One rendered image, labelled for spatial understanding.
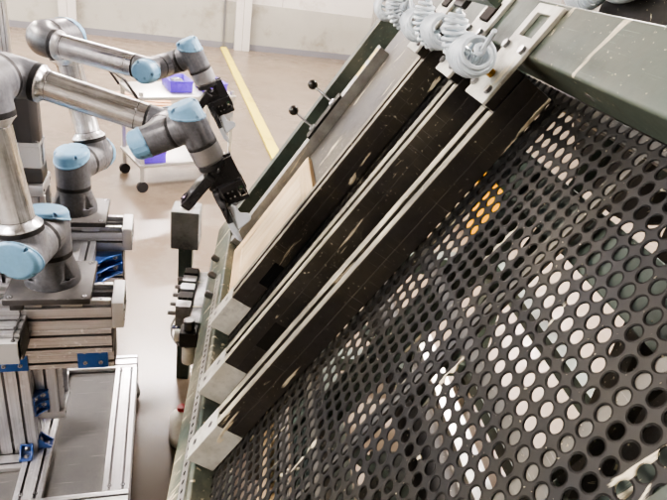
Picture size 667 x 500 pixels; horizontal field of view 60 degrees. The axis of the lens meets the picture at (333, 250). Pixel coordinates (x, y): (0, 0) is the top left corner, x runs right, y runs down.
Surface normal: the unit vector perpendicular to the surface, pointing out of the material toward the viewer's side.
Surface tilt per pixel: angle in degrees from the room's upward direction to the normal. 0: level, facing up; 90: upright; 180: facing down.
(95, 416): 0
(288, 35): 90
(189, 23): 90
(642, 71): 60
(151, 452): 0
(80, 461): 0
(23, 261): 98
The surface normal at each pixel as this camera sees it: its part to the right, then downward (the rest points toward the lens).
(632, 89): -0.78, -0.52
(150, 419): 0.14, -0.88
